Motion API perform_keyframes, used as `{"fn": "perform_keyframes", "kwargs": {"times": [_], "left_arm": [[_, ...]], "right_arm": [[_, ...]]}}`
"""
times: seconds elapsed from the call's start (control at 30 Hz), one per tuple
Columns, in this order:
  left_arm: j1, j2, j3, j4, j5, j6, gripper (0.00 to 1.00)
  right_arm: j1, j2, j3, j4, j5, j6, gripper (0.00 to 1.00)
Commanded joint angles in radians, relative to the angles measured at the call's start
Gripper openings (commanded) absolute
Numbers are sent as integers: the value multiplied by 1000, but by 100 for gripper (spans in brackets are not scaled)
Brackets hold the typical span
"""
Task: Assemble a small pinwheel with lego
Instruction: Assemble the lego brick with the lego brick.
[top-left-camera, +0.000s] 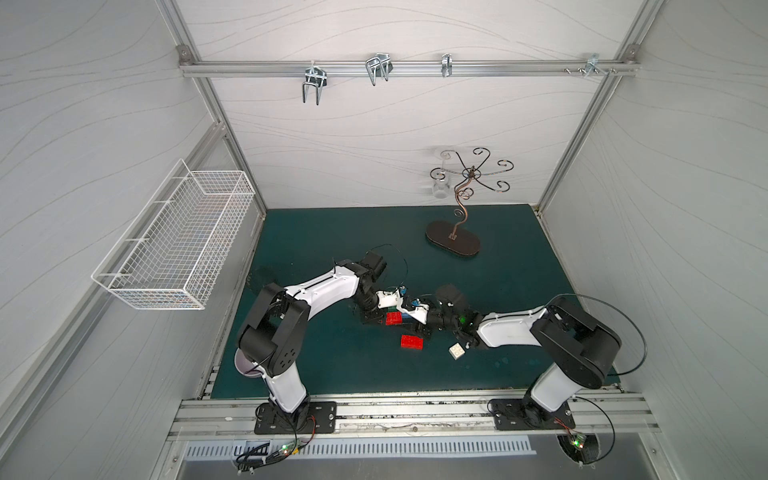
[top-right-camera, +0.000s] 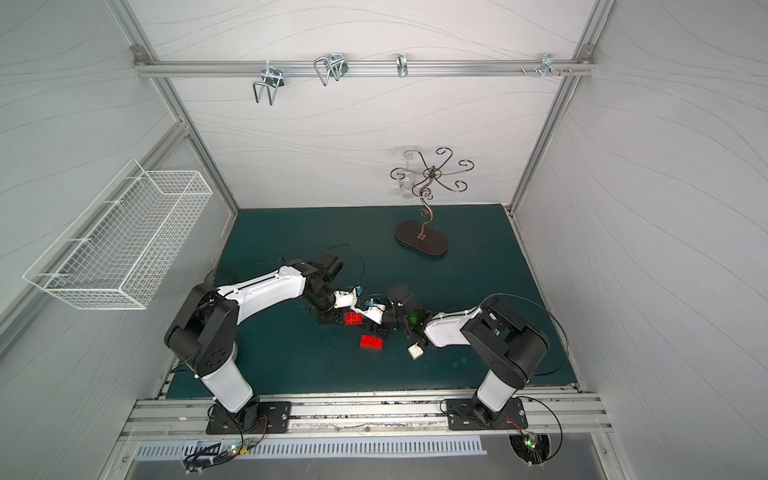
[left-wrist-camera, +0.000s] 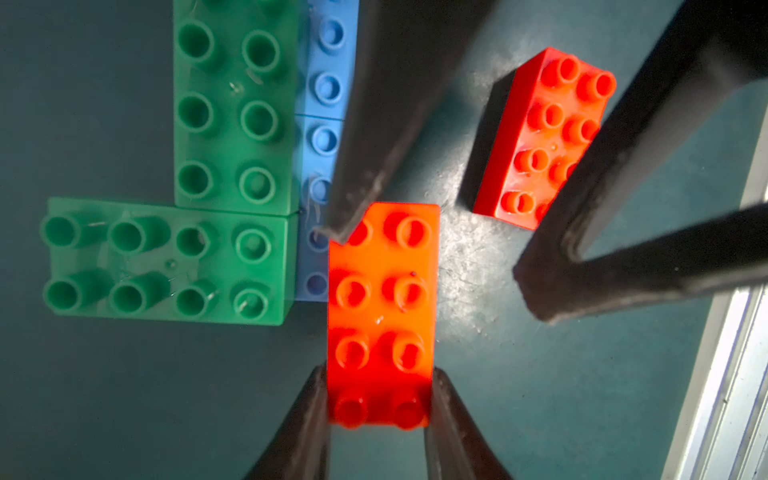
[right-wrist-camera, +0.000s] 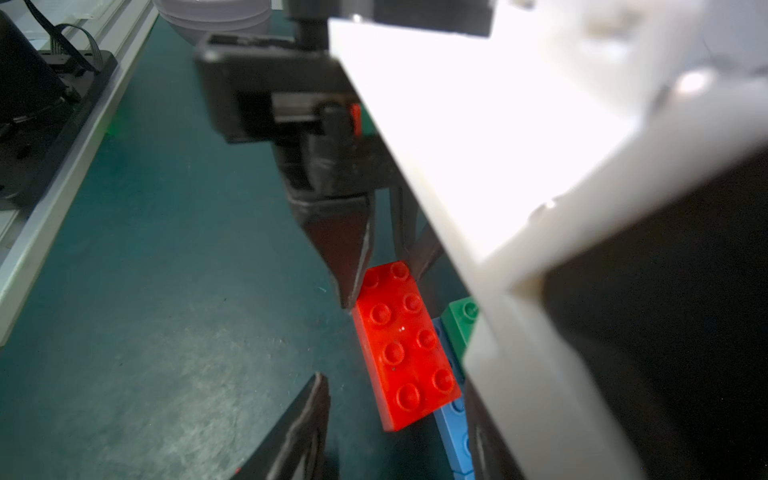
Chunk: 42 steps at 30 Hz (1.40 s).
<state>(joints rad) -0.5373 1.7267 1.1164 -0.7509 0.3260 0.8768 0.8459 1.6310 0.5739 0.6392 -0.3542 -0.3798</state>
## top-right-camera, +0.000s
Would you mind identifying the dark metal jewelry stand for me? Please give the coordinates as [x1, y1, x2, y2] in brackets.
[389, 147, 475, 258]

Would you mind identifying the aluminium front rail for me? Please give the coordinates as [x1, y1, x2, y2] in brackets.
[119, 386, 613, 441]

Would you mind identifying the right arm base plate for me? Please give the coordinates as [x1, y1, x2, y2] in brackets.
[440, 397, 528, 431]

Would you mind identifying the white small lego brick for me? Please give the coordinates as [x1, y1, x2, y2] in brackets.
[408, 343, 424, 360]

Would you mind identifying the black round fan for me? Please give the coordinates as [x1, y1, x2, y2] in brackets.
[509, 433, 551, 465]

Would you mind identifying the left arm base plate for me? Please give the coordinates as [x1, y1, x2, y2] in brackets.
[205, 401, 292, 435]

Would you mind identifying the aluminium crossbar rail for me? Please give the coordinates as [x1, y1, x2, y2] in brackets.
[134, 45, 596, 80]

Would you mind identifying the metal hook clamp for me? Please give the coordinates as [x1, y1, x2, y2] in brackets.
[313, 53, 349, 86]
[519, 53, 574, 78]
[395, 53, 408, 78]
[252, 66, 285, 105]

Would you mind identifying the red lego brick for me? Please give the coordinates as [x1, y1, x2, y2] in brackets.
[359, 334, 384, 351]
[344, 312, 363, 326]

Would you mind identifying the white wire basket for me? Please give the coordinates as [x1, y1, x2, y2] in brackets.
[23, 159, 212, 311]

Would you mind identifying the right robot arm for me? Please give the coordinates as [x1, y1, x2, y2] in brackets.
[335, 285, 550, 416]

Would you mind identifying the left black cable bundle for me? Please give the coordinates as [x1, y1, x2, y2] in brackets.
[181, 413, 270, 475]

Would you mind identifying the white slotted cable duct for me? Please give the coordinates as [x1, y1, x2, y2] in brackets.
[134, 435, 487, 461]

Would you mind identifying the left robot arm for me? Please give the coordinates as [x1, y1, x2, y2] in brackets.
[164, 251, 362, 414]

